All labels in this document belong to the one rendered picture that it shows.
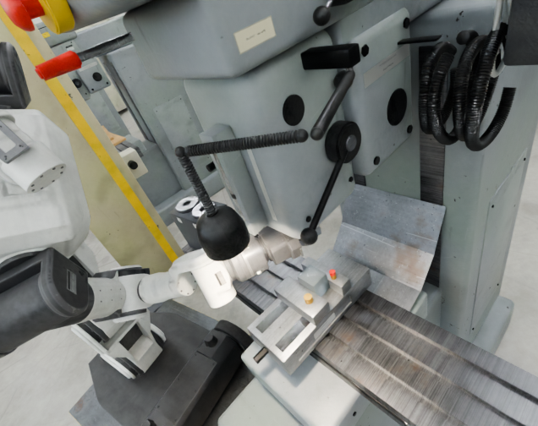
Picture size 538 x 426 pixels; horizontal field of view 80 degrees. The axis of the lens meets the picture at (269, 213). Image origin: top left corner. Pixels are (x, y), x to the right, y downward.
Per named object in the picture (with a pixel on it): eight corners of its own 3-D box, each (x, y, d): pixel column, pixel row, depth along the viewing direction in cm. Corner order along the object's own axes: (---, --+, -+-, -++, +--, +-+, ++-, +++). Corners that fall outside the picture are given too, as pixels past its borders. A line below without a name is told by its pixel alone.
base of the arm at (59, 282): (24, 360, 56) (-41, 363, 46) (11, 295, 61) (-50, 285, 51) (102, 315, 58) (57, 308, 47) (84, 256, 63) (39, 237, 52)
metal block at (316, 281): (317, 300, 86) (313, 286, 82) (302, 290, 90) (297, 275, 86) (330, 287, 88) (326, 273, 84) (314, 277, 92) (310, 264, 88)
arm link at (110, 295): (107, 323, 82) (49, 339, 60) (102, 273, 85) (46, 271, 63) (151, 314, 83) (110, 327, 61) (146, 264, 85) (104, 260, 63)
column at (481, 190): (454, 395, 145) (505, 2, 53) (364, 337, 178) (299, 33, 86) (497, 314, 166) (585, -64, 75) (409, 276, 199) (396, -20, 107)
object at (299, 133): (184, 160, 38) (179, 150, 38) (190, 154, 39) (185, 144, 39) (323, 142, 31) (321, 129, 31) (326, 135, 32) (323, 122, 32)
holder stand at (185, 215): (223, 261, 120) (201, 222, 108) (189, 246, 134) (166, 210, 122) (244, 240, 126) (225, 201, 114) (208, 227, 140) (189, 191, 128)
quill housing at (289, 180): (304, 250, 58) (247, 71, 39) (237, 216, 72) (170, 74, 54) (363, 191, 66) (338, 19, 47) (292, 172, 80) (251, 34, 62)
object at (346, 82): (323, 143, 31) (320, 130, 31) (310, 144, 32) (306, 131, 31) (357, 77, 43) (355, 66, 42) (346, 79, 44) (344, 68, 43)
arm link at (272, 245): (299, 235, 65) (245, 262, 63) (308, 266, 71) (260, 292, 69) (275, 206, 75) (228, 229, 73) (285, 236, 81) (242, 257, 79)
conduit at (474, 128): (474, 173, 55) (487, 46, 43) (387, 158, 66) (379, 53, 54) (512, 123, 63) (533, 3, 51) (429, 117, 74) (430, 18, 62)
